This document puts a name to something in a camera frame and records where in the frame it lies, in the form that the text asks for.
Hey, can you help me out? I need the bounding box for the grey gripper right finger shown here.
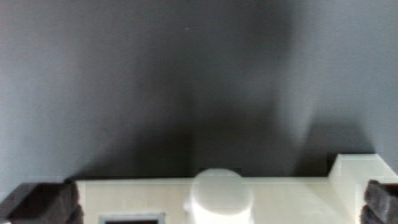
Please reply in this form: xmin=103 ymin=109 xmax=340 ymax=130
xmin=361 ymin=180 xmax=398 ymax=224

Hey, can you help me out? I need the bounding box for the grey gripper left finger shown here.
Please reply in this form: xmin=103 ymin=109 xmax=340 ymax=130
xmin=0 ymin=182 xmax=84 ymax=224

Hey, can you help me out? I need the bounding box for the white cabinet door panel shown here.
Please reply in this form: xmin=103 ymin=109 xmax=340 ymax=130
xmin=77 ymin=169 xmax=340 ymax=224

